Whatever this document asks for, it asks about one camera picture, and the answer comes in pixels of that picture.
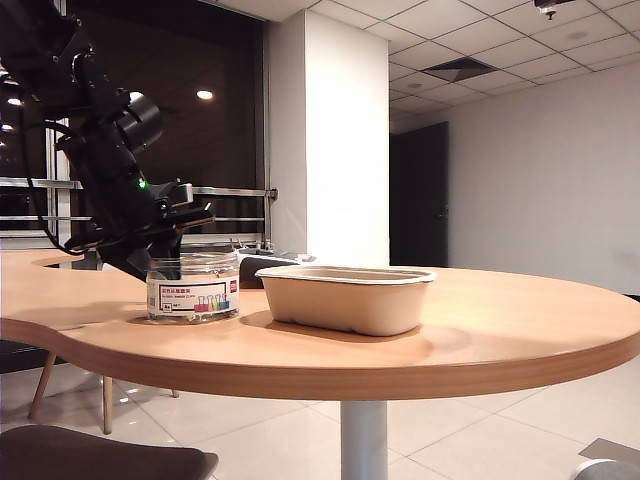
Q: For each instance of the aluminium window frame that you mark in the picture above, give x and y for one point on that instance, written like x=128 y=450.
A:
x=51 y=165

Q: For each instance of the white rounded object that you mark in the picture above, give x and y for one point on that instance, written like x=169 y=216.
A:
x=607 y=471

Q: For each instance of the black and white handheld device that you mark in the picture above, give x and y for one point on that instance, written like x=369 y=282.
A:
x=250 y=272

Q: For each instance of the dark brown cushioned seat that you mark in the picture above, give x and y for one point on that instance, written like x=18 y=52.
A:
x=90 y=455

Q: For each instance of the ceiling air vent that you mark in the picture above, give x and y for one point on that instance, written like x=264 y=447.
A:
x=457 y=69

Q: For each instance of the beige rectangular paper bowl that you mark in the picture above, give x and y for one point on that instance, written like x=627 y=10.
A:
x=345 y=305

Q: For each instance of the ceiling sprinkler head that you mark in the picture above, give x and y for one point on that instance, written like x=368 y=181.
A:
x=550 y=15

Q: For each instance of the grey flat board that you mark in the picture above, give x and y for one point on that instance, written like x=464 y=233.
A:
x=612 y=446

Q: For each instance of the clear plastic jar with label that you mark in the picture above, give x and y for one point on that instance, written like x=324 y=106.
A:
x=195 y=270

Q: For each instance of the dark door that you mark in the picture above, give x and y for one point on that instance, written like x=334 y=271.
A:
x=419 y=200

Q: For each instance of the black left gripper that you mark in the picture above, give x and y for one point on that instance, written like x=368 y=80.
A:
x=150 y=220

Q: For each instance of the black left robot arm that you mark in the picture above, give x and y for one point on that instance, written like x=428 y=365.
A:
x=100 y=165

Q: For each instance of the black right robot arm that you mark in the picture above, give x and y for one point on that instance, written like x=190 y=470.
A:
x=549 y=3

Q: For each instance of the colourful binder clips heap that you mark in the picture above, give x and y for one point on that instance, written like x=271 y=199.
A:
x=195 y=316

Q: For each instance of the white chair with wooden legs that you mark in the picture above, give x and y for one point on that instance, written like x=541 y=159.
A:
x=108 y=405

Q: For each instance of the white table pedestal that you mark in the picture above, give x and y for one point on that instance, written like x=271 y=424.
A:
x=363 y=440

